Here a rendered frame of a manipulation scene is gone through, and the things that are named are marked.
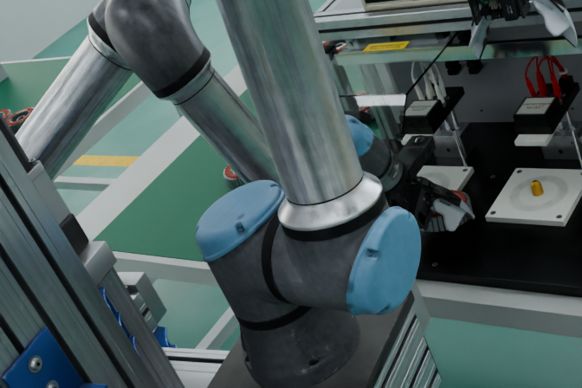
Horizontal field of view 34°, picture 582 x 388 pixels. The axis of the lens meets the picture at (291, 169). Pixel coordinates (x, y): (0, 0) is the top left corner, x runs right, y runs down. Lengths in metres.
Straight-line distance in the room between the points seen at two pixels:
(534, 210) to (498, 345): 0.97
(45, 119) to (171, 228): 0.81
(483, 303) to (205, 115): 0.60
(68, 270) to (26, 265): 0.06
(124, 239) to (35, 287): 1.24
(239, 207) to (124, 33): 0.32
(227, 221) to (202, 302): 2.24
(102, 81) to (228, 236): 0.45
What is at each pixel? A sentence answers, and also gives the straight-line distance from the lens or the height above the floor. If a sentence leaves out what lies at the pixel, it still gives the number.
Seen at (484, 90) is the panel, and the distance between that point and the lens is 2.03.
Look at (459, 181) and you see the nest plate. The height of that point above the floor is 0.78.
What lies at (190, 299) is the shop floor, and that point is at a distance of 3.36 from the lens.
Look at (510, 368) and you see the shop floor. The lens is 2.61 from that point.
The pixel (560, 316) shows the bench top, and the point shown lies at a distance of 1.59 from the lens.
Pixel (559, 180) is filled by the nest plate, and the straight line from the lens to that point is 1.81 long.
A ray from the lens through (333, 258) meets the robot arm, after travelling 0.99.
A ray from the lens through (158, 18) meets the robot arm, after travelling 1.28.
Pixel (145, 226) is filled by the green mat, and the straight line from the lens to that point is 2.29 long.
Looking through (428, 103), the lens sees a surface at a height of 0.92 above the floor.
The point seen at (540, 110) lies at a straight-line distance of 1.75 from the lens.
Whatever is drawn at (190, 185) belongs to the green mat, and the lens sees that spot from 2.36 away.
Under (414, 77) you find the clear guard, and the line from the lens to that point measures 1.68.
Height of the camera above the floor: 1.79
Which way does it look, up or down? 28 degrees down
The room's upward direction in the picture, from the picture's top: 24 degrees counter-clockwise
